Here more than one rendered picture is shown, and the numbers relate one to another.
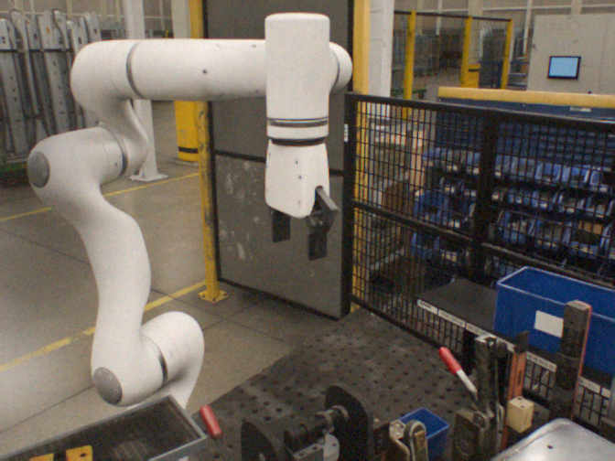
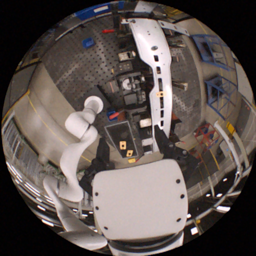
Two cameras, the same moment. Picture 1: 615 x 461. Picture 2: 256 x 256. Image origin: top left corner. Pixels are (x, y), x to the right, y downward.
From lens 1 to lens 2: 0.87 m
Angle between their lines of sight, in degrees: 94
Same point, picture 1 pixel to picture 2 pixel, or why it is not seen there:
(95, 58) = not seen: hidden behind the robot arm
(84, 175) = (76, 192)
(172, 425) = (117, 126)
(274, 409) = (64, 77)
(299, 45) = not seen: outside the picture
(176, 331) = (77, 127)
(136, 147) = (52, 187)
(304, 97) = not seen: hidden behind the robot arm
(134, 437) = (119, 134)
